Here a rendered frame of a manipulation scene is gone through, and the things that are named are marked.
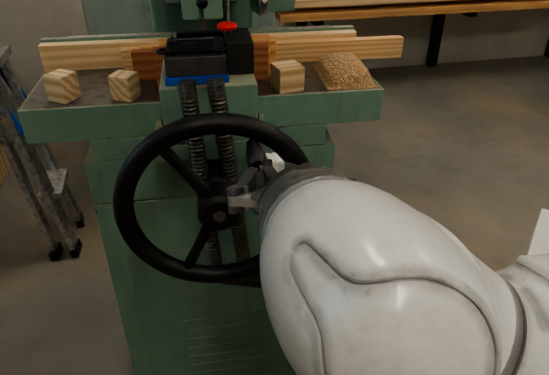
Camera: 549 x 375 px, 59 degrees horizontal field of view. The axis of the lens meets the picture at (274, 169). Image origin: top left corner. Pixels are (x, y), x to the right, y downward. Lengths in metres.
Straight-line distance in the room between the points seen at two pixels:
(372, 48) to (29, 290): 1.41
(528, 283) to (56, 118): 0.71
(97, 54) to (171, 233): 0.36
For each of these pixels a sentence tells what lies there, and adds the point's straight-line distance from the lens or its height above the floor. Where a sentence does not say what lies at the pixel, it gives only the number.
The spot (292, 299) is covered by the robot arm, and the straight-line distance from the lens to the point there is 0.23.
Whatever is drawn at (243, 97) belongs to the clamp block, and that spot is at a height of 0.94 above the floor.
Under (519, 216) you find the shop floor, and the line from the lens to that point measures 2.26.
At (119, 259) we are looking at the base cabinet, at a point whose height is 0.58.
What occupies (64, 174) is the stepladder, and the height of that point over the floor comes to 0.27.
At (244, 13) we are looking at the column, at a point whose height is 0.95.
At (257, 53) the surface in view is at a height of 0.95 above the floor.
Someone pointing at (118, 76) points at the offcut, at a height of 0.94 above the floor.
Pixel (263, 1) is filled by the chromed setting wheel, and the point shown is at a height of 1.00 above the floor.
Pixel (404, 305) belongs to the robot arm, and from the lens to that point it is 0.20.
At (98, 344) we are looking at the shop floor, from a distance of 1.64.
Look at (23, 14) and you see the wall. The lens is 3.37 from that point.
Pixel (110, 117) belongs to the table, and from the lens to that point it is 0.83.
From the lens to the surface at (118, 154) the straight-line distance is 0.86.
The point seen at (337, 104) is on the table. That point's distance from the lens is 0.85.
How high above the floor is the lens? 1.22
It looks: 32 degrees down
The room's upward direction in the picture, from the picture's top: straight up
